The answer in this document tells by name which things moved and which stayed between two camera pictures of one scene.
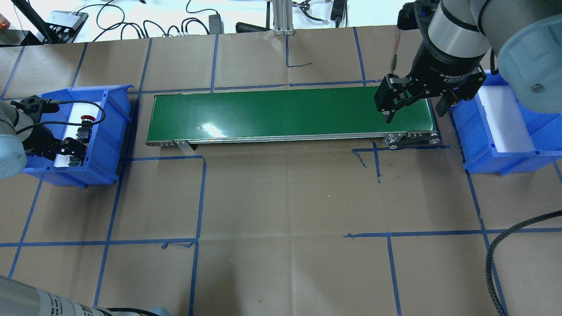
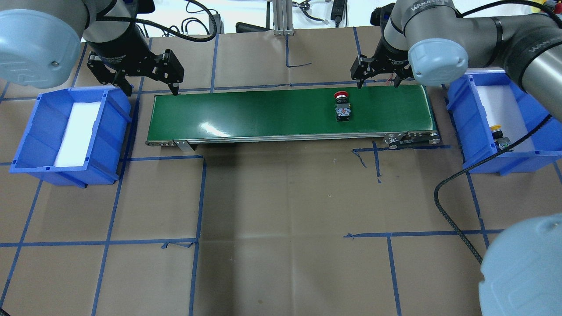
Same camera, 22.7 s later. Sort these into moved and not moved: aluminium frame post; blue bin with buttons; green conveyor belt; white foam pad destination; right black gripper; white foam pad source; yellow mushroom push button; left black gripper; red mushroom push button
Moved: yellow mushroom push button; left black gripper; red mushroom push button; right black gripper
Not moved: blue bin with buttons; white foam pad destination; aluminium frame post; white foam pad source; green conveyor belt
